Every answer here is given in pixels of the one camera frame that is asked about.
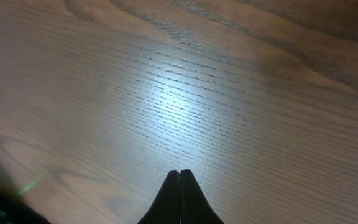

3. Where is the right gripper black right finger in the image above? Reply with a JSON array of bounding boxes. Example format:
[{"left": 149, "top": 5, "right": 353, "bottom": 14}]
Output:
[{"left": 180, "top": 169, "right": 224, "bottom": 224}]

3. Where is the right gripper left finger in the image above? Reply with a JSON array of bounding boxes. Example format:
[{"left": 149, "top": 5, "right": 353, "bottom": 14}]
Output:
[{"left": 138, "top": 170, "right": 180, "bottom": 224}]

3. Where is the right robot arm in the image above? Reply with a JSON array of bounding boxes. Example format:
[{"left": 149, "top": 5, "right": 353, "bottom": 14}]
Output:
[{"left": 0, "top": 169, "right": 223, "bottom": 224}]

